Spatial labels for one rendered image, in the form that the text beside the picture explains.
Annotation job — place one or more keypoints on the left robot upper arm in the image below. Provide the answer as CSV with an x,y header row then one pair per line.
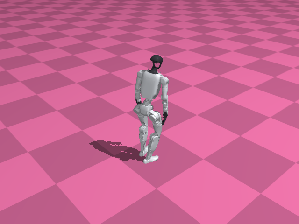
x,y
139,80

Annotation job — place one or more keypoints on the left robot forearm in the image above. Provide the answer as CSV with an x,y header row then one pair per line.
x,y
137,95

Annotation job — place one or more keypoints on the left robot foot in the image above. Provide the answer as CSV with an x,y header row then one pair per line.
x,y
143,153

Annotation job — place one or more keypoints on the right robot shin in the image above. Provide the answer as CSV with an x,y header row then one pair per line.
x,y
152,146

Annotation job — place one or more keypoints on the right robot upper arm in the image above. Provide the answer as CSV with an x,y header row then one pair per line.
x,y
164,81

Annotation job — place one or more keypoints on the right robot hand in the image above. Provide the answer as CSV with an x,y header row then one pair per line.
x,y
164,118

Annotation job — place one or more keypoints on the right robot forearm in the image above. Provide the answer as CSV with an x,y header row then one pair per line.
x,y
165,106

